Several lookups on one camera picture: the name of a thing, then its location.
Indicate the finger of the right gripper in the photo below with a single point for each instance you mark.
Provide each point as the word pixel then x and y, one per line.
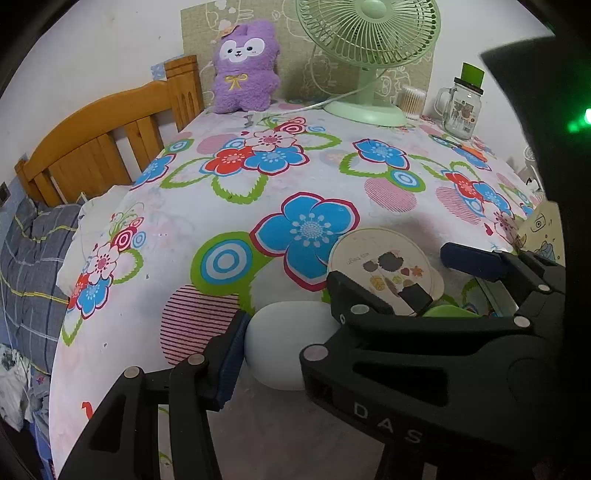
pixel 537 285
pixel 351 300

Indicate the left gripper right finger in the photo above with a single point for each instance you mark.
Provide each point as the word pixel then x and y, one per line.
pixel 512 409

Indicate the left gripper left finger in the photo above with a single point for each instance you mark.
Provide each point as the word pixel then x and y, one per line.
pixel 120 441

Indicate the white oval pod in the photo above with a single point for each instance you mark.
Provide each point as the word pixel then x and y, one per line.
pixel 276 335

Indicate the green oval case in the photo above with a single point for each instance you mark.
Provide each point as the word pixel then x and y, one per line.
pixel 449 311

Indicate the yellow cartoon wrapped box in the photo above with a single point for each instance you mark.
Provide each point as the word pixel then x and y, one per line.
pixel 542 233

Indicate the glass mason jar mug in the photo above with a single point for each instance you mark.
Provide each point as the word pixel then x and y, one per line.
pixel 459 106

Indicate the orange scissors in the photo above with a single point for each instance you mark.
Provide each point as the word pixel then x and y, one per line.
pixel 470 153

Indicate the cotton swab container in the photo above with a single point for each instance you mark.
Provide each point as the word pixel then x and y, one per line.
pixel 411 100

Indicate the floral tablecloth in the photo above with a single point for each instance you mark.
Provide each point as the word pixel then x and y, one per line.
pixel 234 214

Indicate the grey plaid bedding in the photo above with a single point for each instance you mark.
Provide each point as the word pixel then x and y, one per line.
pixel 32 305

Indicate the green desk fan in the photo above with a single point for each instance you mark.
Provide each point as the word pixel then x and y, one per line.
pixel 373 36

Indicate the purple plush bunny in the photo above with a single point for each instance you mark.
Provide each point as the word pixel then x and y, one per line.
pixel 244 60

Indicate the wooden bed headboard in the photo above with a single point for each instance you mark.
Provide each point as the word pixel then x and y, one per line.
pixel 80 156

